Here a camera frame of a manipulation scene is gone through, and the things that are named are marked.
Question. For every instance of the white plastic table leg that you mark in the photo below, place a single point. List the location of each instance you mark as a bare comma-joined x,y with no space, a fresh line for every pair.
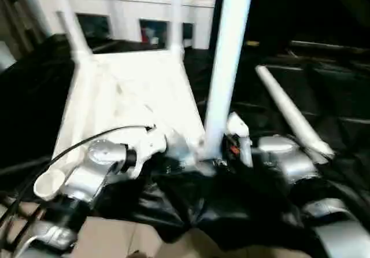
228,61
69,21
177,15
289,110

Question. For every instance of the black work mat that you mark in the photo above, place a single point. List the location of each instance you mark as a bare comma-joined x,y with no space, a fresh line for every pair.
260,212

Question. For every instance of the small tan label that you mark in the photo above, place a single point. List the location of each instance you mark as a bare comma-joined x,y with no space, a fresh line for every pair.
252,43

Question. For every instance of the red bottle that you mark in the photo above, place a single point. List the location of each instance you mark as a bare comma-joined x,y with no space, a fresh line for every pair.
151,35

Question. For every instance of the dark low shelf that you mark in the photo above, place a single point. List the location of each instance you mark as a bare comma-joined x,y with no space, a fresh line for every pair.
329,45

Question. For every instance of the white cabinet with glass doors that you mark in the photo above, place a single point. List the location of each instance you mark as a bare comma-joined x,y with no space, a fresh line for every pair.
121,3

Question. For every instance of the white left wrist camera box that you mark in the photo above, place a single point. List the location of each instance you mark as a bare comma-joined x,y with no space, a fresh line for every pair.
147,148

